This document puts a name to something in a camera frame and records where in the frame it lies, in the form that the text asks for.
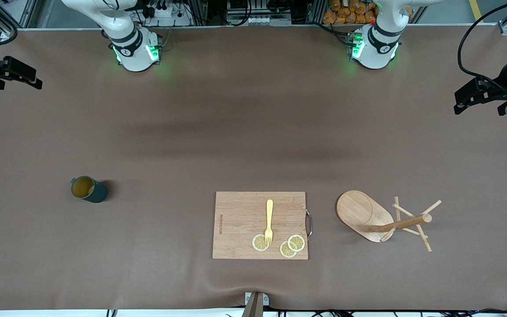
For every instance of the yellow plastic fork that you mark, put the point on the yellow plastic fork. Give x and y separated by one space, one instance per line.
269 215

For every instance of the wooden cutting board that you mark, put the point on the wooden cutting board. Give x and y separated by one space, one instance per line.
240 220

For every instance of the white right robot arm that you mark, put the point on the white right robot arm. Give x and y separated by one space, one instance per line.
134 57

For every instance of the lemon slice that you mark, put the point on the lemon slice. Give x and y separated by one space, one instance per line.
286 251
296 242
259 243

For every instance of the grey electronics box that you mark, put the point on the grey electronics box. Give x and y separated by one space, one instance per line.
258 15

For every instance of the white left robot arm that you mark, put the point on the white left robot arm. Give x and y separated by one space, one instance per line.
374 55

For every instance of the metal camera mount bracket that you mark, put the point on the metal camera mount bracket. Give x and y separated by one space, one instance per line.
255 304

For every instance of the orange snack bags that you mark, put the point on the orange snack bags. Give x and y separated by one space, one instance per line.
350 13

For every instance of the dark teal mug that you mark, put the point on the dark teal mug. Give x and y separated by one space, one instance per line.
90 189

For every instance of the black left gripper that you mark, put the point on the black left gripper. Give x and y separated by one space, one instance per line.
496 90

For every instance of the wooden mug rack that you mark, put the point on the wooden mug rack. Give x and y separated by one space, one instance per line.
359 211

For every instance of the white power strip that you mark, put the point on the white power strip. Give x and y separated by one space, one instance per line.
170 17

